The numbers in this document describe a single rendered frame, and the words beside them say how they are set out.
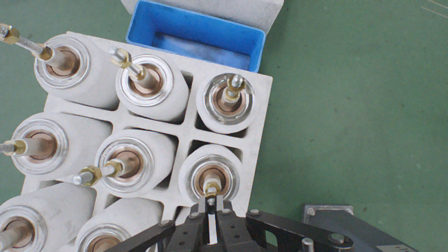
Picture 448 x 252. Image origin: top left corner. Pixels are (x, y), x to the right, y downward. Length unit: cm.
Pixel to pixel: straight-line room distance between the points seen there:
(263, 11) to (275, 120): 28
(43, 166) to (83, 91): 11
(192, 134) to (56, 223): 22
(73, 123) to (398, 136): 81
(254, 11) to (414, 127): 61
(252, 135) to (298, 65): 33
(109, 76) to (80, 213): 22
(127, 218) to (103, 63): 22
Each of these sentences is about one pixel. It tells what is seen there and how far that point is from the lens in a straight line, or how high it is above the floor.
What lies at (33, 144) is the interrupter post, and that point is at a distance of 32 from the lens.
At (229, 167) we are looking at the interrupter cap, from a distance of 25.
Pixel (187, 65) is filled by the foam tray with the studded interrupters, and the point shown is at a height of 18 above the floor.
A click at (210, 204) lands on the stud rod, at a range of 17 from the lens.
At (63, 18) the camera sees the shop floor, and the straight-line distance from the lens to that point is 74.
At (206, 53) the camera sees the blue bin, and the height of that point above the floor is 0.
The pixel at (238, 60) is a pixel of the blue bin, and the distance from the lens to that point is 55.
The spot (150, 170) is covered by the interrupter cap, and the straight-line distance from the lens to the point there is 27.
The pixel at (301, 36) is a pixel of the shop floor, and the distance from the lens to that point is 65.
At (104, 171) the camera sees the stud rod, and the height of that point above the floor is 31.
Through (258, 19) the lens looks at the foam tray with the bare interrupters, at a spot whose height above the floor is 12.
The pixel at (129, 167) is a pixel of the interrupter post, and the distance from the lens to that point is 26.
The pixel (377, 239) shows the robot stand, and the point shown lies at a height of 17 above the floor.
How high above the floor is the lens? 50
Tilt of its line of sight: 85 degrees down
